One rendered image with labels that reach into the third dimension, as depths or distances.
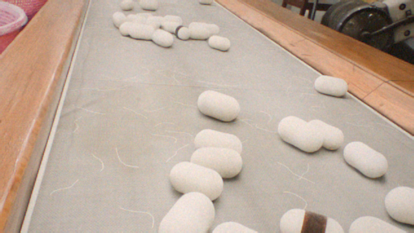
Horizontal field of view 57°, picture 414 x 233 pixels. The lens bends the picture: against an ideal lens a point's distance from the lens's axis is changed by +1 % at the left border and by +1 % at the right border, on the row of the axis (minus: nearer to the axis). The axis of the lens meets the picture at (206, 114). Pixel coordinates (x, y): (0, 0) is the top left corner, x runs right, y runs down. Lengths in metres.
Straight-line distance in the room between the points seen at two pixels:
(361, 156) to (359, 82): 0.19
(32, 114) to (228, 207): 0.13
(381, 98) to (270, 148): 0.17
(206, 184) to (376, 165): 0.12
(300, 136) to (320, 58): 0.26
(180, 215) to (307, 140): 0.14
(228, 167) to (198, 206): 0.05
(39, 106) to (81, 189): 0.07
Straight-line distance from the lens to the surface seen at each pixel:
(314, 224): 0.20
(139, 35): 0.55
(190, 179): 0.22
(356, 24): 0.90
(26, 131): 0.24
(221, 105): 0.31
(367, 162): 0.28
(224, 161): 0.23
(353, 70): 0.48
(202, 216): 0.19
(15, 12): 0.56
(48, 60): 0.36
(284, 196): 0.24
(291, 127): 0.29
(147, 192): 0.23
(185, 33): 0.57
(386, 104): 0.42
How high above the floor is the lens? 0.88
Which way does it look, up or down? 24 degrees down
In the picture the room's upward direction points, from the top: 7 degrees clockwise
